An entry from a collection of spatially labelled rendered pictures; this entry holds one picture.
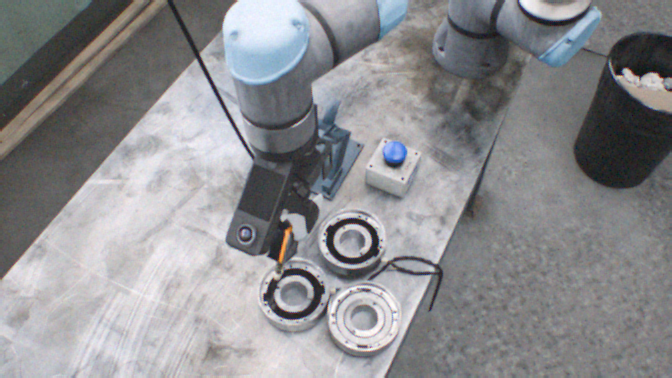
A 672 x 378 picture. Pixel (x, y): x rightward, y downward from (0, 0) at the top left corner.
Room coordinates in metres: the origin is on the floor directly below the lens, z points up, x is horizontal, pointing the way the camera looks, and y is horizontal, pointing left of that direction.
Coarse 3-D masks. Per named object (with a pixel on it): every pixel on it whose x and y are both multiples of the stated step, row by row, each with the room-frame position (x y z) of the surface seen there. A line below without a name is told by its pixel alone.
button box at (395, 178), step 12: (384, 144) 0.59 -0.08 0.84; (372, 156) 0.57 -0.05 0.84; (408, 156) 0.56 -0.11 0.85; (420, 156) 0.57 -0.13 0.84; (372, 168) 0.54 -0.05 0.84; (384, 168) 0.54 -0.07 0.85; (396, 168) 0.54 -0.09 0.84; (408, 168) 0.54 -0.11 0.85; (372, 180) 0.54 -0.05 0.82; (384, 180) 0.53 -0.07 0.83; (396, 180) 0.52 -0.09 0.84; (408, 180) 0.52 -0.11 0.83; (396, 192) 0.52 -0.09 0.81
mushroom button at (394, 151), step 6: (390, 144) 0.57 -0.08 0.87; (396, 144) 0.57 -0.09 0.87; (402, 144) 0.57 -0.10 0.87; (384, 150) 0.56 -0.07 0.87; (390, 150) 0.55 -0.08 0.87; (396, 150) 0.55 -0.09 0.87; (402, 150) 0.55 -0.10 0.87; (384, 156) 0.55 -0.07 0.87; (390, 156) 0.54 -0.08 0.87; (396, 156) 0.54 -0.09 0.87; (402, 156) 0.54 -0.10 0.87; (396, 162) 0.54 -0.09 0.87
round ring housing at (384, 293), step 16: (352, 288) 0.34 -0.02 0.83; (368, 288) 0.34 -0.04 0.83; (384, 288) 0.33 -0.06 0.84; (336, 304) 0.31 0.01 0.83; (352, 304) 0.31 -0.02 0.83; (368, 304) 0.31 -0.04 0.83; (336, 320) 0.30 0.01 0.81; (400, 320) 0.28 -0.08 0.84; (336, 336) 0.26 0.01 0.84; (368, 336) 0.27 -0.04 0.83; (352, 352) 0.24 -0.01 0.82; (368, 352) 0.24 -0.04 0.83
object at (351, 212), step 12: (336, 216) 0.46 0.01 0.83; (348, 216) 0.46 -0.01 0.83; (372, 216) 0.46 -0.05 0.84; (324, 228) 0.44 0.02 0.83; (348, 228) 0.44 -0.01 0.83; (360, 228) 0.44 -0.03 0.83; (384, 228) 0.43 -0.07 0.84; (336, 240) 0.42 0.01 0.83; (360, 240) 0.43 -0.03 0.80; (384, 240) 0.42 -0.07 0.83; (324, 252) 0.39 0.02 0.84; (348, 252) 0.40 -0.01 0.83; (360, 252) 0.40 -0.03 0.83; (384, 252) 0.40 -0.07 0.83; (336, 264) 0.37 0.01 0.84; (360, 264) 0.38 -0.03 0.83; (372, 264) 0.37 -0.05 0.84
